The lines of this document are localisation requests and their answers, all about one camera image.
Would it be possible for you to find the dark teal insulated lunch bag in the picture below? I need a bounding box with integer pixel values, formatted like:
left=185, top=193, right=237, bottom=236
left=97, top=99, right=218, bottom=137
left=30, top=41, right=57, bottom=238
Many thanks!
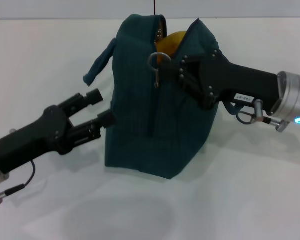
left=82, top=13, right=244, bottom=181

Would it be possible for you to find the right gripper grey cable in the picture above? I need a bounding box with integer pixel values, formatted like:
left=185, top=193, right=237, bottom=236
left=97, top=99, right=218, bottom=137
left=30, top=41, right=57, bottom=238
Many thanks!
left=235, top=99, right=275, bottom=125

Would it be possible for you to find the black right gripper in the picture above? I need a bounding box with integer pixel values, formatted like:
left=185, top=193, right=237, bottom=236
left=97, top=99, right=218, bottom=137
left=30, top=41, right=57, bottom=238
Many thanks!
left=161, top=49, right=280, bottom=111

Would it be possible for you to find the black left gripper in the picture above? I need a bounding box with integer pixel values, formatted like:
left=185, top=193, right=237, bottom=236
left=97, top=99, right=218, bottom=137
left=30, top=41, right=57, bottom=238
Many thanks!
left=0, top=88, right=118, bottom=175

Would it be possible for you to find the yellow toy banana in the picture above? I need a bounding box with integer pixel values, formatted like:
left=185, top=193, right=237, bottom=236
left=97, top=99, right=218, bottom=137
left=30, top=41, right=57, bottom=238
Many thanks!
left=155, top=30, right=188, bottom=64

